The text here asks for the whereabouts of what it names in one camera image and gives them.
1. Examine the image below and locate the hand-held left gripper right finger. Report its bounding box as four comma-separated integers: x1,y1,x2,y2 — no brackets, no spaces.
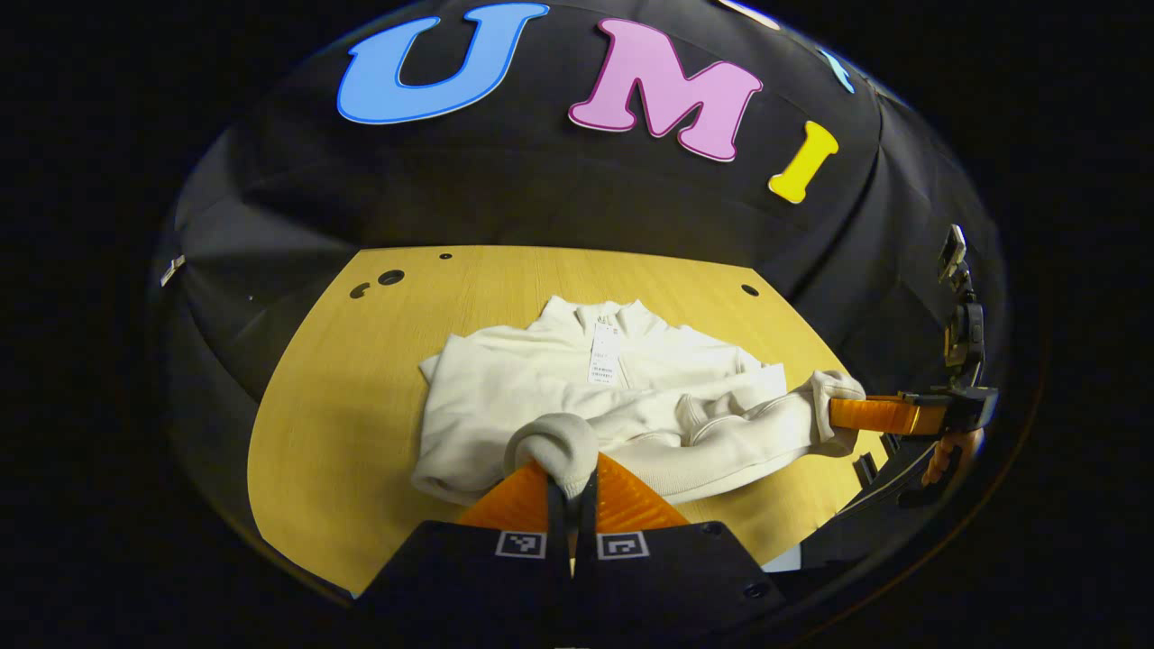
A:
573,451,787,643

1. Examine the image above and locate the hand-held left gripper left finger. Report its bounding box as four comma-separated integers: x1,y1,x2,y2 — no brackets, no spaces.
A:
356,451,573,649

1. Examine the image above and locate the white sweatshirt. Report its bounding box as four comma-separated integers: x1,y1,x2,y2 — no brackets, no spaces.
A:
412,295,868,506

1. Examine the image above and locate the black backdrop cloth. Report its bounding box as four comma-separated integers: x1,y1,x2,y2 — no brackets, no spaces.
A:
149,0,1008,425

